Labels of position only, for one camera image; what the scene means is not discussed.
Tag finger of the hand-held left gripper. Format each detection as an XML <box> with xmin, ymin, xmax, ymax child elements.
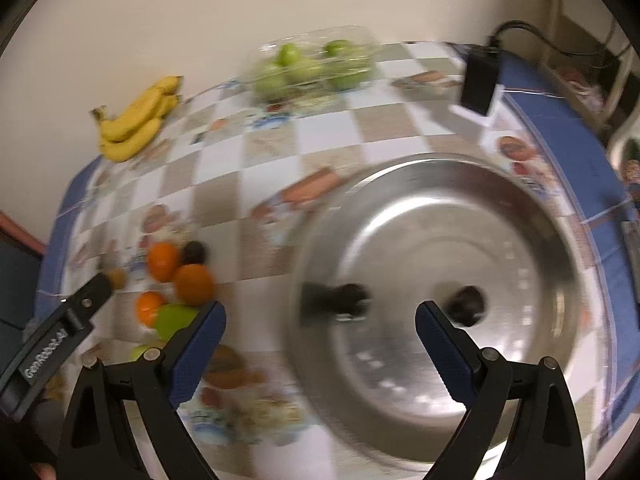
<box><xmin>60</xmin><ymin>274</ymin><xmax>113</xmax><ymax>336</ymax></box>

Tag white adapter stand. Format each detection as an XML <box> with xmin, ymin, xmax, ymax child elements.
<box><xmin>447</xmin><ymin>85</ymin><xmax>503</xmax><ymax>141</ymax></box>

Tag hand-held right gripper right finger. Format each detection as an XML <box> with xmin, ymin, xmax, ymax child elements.
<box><xmin>415</xmin><ymin>301</ymin><xmax>586</xmax><ymax>480</ymax></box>

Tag colourful round tins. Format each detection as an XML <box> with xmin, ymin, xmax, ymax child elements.
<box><xmin>620</xmin><ymin>140</ymin><xmax>640</xmax><ymax>196</ymax></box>

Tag red mesh bag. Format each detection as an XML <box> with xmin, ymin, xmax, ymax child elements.
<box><xmin>560</xmin><ymin>65</ymin><xmax>606</xmax><ymax>111</ymax></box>

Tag orange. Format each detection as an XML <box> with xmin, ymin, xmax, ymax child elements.
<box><xmin>146</xmin><ymin>242</ymin><xmax>182</xmax><ymax>282</ymax></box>
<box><xmin>172</xmin><ymin>264</ymin><xmax>216</xmax><ymax>307</ymax></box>
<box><xmin>136</xmin><ymin>291</ymin><xmax>166</xmax><ymax>325</ymax></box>

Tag large green apple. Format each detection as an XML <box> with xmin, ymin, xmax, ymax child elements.
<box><xmin>152</xmin><ymin>303</ymin><xmax>201</xmax><ymax>341</ymax></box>

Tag large steel bowl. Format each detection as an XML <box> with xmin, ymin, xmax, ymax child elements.
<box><xmin>287</xmin><ymin>152</ymin><xmax>598</xmax><ymax>473</ymax></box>

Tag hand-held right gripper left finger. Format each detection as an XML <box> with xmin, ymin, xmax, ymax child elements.
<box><xmin>56</xmin><ymin>300</ymin><xmax>227</xmax><ymax>480</ymax></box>

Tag printed checkered tablecloth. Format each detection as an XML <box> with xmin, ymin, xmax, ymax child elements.
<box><xmin>35</xmin><ymin>40</ymin><xmax>640</xmax><ymax>480</ymax></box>

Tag dark round fruit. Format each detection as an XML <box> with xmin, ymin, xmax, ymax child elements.
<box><xmin>180</xmin><ymin>241</ymin><xmax>208</xmax><ymax>266</ymax></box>
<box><xmin>446</xmin><ymin>285</ymin><xmax>488</xmax><ymax>326</ymax></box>

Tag black cable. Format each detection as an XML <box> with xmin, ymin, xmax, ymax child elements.
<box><xmin>487</xmin><ymin>20</ymin><xmax>631</xmax><ymax>61</ymax></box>

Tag yellow banana bunch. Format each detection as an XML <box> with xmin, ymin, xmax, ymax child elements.
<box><xmin>90</xmin><ymin>75</ymin><xmax>183</xmax><ymax>163</ymax></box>

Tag black power adapter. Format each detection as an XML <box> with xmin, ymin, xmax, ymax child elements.
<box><xmin>460</xmin><ymin>45</ymin><xmax>501</xmax><ymax>116</ymax></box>

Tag white plastic chair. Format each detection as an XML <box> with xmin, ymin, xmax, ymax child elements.
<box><xmin>605</xmin><ymin>110</ymin><xmax>640</xmax><ymax>161</ymax></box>

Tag clear plastic clamshell container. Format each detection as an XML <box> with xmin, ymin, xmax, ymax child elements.
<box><xmin>245</xmin><ymin>25</ymin><xmax>381</xmax><ymax>106</ymax></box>

